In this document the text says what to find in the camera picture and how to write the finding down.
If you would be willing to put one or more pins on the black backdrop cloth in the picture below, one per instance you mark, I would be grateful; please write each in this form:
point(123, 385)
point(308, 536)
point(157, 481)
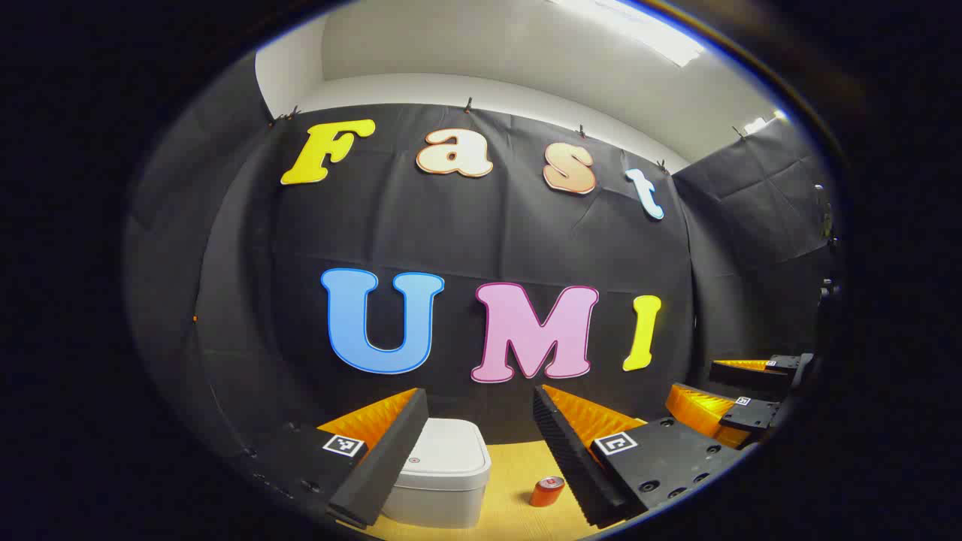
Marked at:
point(488, 240)

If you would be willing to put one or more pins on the ceiling light panel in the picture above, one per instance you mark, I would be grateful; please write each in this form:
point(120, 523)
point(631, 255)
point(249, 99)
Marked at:
point(639, 26)

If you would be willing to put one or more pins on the white desktop garbage bin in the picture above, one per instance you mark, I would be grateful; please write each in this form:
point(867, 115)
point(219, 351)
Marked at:
point(443, 466)

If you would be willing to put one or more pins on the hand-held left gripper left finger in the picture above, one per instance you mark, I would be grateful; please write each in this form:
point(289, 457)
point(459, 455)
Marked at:
point(391, 458)

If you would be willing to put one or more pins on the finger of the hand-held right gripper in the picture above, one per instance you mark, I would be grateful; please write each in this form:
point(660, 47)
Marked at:
point(751, 415)
point(751, 373)

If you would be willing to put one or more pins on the wooden desktop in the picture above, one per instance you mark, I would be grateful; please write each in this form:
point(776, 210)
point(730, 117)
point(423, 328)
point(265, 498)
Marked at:
point(511, 481)

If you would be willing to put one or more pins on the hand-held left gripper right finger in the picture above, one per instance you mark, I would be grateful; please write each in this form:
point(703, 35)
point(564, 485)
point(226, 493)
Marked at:
point(575, 458)

